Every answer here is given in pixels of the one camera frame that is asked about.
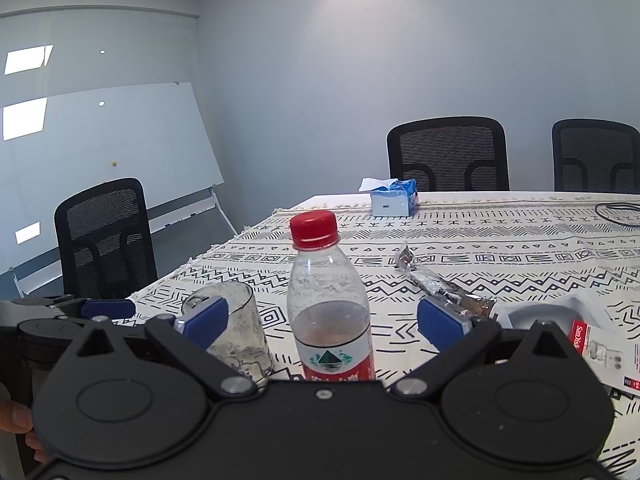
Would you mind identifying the white plastic packaging tray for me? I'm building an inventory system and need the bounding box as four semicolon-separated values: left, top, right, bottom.
492;292;626;357

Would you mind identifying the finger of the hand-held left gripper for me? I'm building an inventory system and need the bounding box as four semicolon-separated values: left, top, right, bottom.
51;296;136;322

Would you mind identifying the black cable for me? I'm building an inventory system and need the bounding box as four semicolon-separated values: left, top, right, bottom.
594;202;640;231

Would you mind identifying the clear plastic bottle red label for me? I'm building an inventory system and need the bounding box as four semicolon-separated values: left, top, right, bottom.
287;242;377;384

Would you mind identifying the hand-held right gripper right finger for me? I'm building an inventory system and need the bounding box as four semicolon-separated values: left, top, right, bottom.
390;296;587;401

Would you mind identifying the clear glass cup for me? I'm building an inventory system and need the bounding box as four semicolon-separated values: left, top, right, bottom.
181;281;275;390

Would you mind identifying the red white card package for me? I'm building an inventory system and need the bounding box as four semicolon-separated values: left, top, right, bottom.
567;317;640;397

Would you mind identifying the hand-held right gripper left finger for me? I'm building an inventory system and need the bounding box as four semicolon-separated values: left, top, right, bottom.
69;296;259;401

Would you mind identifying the whiteboard on stand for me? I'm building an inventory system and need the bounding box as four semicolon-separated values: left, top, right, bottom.
0;81;240;301

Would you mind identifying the black mesh office chair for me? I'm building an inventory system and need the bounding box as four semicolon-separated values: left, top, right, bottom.
54;178;159;302
552;119;640;194
386;116;511;193

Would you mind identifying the person's left hand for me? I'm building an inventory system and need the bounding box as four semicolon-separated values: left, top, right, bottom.
0;402;49;465

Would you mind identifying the blue white tissue box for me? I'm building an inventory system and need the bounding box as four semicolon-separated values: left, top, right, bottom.
359;177;420;217

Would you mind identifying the silver foil snack wrapper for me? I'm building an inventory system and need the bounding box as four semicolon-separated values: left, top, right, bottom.
393;241;497;319

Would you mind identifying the white black patterned tablecloth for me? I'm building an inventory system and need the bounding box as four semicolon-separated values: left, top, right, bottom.
127;191;640;480

